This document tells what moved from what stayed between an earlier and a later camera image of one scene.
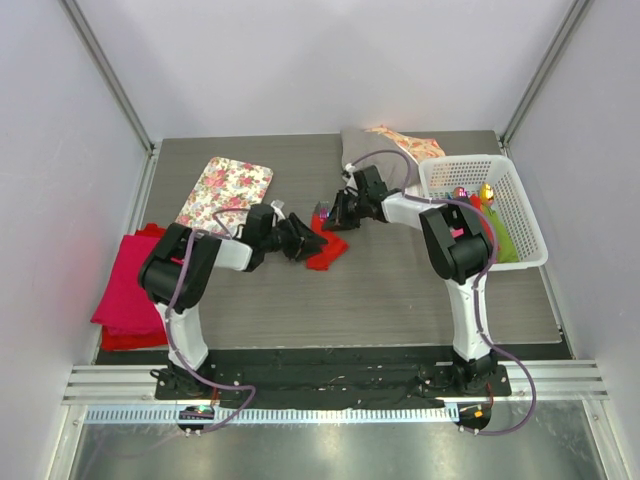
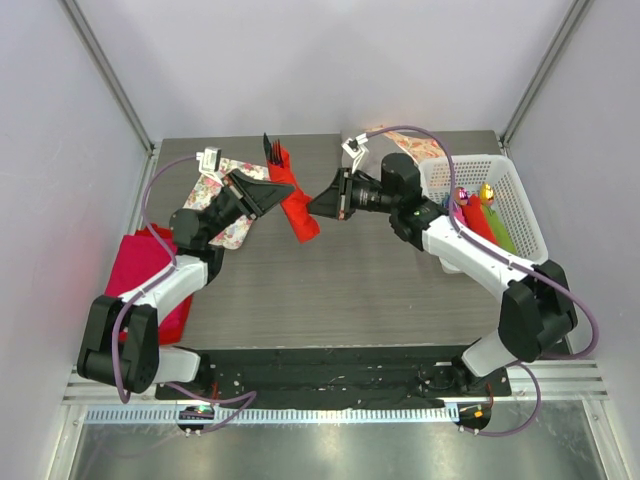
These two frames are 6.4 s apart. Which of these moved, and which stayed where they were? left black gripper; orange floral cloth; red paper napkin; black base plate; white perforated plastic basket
Moved: red paper napkin; left black gripper
Stayed: white perforated plastic basket; black base plate; orange floral cloth
